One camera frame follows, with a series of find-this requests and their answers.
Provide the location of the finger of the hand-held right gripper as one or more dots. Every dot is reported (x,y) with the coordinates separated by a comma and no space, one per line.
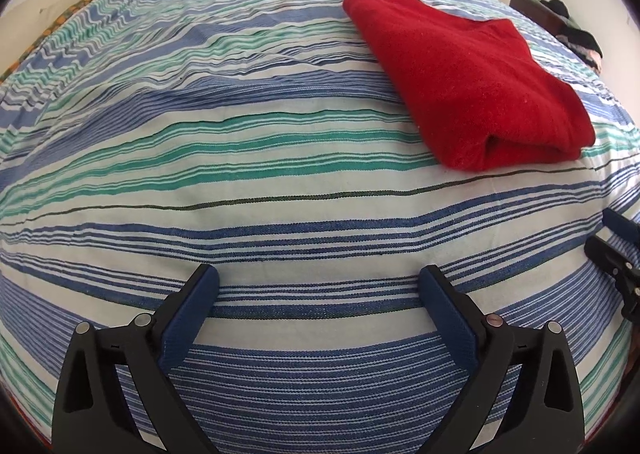
(622,229)
(612,259)

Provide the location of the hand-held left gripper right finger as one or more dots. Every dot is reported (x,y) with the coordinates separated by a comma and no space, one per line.
(452,319)

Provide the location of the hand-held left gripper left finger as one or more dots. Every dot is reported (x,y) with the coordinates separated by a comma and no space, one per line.
(187,314)

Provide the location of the red knit sweater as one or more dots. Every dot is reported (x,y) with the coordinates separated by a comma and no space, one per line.
(475,83)

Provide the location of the pile of dark clothes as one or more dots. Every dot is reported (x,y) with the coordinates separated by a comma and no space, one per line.
(575,31)

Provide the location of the blue green striped bedspread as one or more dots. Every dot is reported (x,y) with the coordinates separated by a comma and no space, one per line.
(300,173)

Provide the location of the dark wooden furniture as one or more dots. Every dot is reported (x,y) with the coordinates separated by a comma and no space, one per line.
(530,6)

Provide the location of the orange patterned sheet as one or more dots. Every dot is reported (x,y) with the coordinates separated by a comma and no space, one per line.
(65,16)

